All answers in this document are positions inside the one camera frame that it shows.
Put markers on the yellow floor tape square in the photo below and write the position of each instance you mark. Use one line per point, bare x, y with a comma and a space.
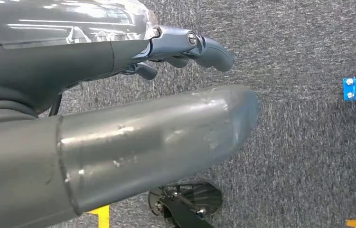
104, 217

